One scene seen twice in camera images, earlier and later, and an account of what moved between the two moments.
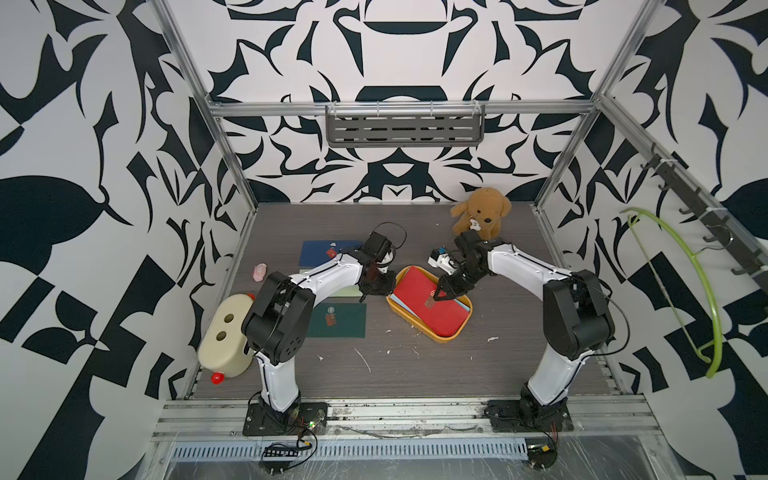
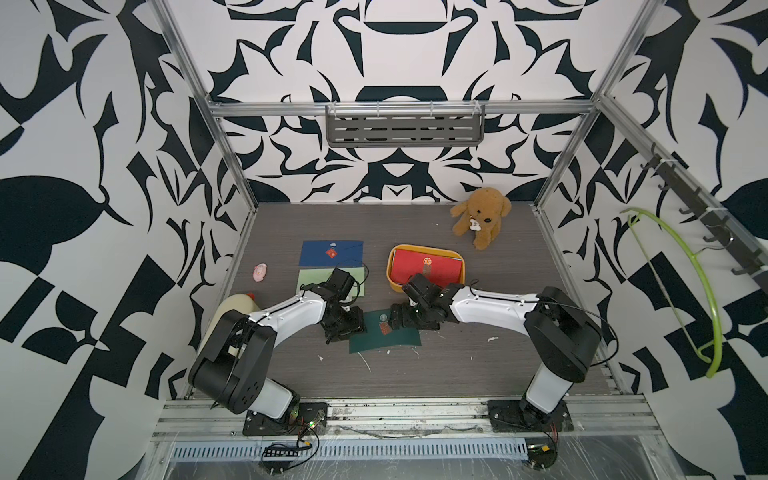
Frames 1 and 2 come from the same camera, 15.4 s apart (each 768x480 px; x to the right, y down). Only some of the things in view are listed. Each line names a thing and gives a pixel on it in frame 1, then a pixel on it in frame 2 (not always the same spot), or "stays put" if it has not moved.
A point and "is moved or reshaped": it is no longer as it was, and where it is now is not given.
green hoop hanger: (719, 337) stays put
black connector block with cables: (276, 458) stays put
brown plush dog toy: (482, 212) stays put
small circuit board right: (541, 451) stays put
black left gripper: (389, 286) to (357, 326)
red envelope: (417, 289) is moved or reshaped
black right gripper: (449, 289) to (402, 318)
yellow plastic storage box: (417, 323) is moved or reshaped
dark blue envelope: (314, 253) stays put
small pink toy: (259, 272) stays put
